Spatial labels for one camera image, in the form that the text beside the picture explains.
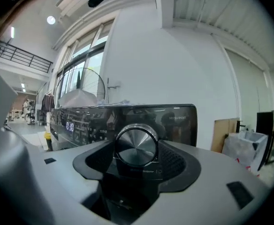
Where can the round ceiling lamp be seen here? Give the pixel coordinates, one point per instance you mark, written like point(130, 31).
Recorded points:
point(51, 20)

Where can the clear plastic storage box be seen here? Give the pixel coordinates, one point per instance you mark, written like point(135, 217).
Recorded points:
point(244, 149)

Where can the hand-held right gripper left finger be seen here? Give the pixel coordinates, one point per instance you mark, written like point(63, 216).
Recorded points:
point(57, 184)

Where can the black framed glass window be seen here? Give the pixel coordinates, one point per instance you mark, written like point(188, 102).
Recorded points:
point(85, 55)

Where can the yellow and black toolbox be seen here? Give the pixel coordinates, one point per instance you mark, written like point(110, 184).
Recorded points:
point(47, 139)

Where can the grey wall conduit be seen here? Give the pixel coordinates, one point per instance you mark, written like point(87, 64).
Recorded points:
point(111, 88)

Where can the black pedestal fan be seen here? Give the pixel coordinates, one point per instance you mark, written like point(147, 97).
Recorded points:
point(92, 83)

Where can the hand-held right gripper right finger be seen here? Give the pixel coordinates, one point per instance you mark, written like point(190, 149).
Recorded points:
point(209, 196)

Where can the black washing machine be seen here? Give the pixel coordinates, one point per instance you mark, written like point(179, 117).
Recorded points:
point(174, 125)

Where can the black balcony railing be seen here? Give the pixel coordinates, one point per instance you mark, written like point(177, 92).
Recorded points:
point(22, 55)

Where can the brushed silver metal control knob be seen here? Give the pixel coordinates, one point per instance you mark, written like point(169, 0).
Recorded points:
point(136, 146)

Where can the large brown cardboard sheet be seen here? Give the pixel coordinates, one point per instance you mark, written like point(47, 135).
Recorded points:
point(223, 135)

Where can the clothes rack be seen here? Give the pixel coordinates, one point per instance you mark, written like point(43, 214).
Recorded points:
point(47, 104)

